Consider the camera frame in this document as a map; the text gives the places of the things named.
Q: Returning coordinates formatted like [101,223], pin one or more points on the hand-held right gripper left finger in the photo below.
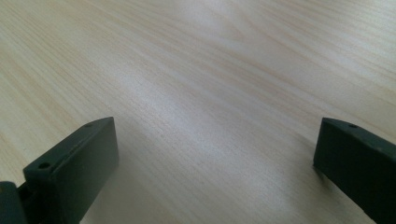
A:
[74,161]

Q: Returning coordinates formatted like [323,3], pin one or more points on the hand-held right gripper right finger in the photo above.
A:
[358,161]

